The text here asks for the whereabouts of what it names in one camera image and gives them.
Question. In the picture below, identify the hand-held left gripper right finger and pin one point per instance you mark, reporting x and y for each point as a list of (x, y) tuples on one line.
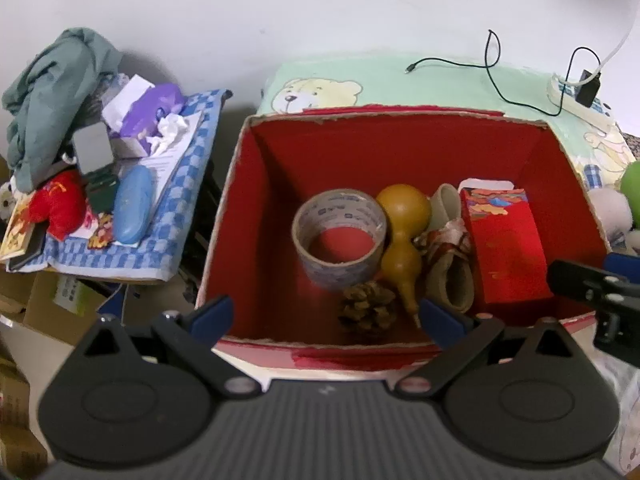
[(440, 320)]

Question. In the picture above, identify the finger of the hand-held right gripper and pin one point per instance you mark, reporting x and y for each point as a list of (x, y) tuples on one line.
[(575, 280), (625, 263)]

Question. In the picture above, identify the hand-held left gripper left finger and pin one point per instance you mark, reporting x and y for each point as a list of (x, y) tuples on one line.
[(217, 312)]

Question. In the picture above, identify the printed packing tape roll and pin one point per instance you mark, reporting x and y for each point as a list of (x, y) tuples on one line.
[(320, 270)]

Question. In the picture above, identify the brown gourd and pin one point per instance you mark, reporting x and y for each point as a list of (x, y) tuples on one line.
[(402, 205)]

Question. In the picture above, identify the red cardboard box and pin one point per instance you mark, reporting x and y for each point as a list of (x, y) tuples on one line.
[(380, 150)]

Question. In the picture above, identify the beige roll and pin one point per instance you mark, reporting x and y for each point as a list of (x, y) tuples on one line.
[(447, 205), (450, 285)]

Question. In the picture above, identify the white plush toy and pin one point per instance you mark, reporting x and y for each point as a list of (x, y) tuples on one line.
[(610, 212)]

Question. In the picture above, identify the brown pine cone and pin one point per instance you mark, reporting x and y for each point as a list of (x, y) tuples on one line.
[(367, 310)]

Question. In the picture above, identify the red patterned gift box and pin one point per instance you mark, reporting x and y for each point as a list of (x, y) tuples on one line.
[(505, 255)]

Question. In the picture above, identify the green ball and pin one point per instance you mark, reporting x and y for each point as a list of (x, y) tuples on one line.
[(632, 185)]

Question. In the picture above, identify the floral ribbon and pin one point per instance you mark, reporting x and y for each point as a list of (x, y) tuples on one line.
[(445, 240)]

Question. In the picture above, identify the blue checked cloth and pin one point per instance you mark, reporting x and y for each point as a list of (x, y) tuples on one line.
[(190, 180)]

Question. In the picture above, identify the blue glasses case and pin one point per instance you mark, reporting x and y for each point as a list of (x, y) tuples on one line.
[(132, 205)]

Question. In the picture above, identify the cartoon sticker card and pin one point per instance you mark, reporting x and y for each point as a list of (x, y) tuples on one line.
[(100, 232)]

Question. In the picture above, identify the dark green case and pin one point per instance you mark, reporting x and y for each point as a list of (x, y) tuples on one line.
[(102, 192)]

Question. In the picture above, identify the white power strip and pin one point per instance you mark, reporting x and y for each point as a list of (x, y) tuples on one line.
[(567, 97)]

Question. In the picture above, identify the black charger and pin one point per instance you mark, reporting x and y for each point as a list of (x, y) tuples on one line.
[(587, 87)]

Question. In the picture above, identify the crumpled white tissue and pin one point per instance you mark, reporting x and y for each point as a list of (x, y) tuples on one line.
[(170, 132)]

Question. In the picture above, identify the red plush toy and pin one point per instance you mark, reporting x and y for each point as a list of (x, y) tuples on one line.
[(57, 205)]

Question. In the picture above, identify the grey box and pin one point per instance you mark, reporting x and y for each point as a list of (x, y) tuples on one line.
[(92, 147)]

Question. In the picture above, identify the purple tissue pack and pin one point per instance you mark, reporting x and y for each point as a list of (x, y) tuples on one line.
[(147, 110)]

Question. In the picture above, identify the illustrated book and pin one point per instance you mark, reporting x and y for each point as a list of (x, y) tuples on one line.
[(15, 230)]

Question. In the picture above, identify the bear print bed sheet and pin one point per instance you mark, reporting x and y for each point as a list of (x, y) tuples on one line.
[(450, 85)]

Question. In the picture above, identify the grey-green cloth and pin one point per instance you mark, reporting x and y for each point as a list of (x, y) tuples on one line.
[(45, 105)]

